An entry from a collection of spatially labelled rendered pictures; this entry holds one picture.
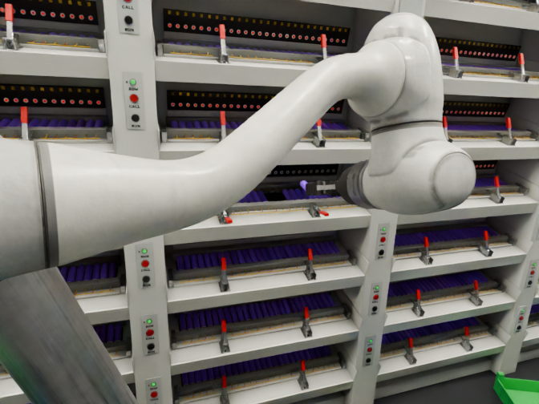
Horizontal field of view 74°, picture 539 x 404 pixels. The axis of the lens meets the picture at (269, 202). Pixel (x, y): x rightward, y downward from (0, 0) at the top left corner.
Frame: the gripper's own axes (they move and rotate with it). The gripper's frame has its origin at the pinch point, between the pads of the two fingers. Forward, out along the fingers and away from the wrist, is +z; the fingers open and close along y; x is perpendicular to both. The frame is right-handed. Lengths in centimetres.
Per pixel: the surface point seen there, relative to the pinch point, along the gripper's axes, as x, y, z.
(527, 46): -49, -95, 18
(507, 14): -49, -64, 1
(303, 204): 3.8, -4.6, 19.8
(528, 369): 81, -111, 35
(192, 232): 9.3, 28.1, 16.5
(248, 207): 3.8, 12.2, 19.8
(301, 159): -8.3, -1.3, 12.2
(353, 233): 14.8, -25.2, 27.3
